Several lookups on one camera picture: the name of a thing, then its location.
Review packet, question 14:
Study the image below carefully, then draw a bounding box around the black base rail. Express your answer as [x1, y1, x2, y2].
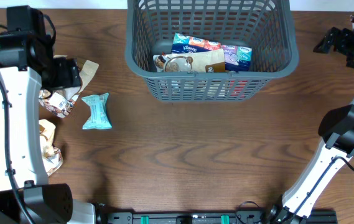
[95, 208, 338, 224]

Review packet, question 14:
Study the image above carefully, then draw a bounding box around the grey plastic lattice basket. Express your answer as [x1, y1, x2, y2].
[125, 0, 299, 102]

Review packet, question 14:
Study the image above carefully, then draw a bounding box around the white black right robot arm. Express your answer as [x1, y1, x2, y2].
[265, 15, 354, 223]

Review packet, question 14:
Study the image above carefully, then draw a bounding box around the mint green snack packet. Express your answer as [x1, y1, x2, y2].
[82, 93, 112, 129]

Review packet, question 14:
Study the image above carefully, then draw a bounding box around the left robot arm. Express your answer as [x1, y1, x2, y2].
[0, 6, 97, 224]

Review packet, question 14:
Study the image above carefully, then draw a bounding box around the beige cookie pouch with window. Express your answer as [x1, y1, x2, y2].
[39, 55, 99, 118]

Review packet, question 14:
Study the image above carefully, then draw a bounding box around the orange spaghetti packet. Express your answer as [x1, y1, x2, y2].
[161, 79, 249, 99]

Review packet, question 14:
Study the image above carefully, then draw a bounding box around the blue tissue multipack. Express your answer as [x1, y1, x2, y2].
[171, 33, 252, 72]

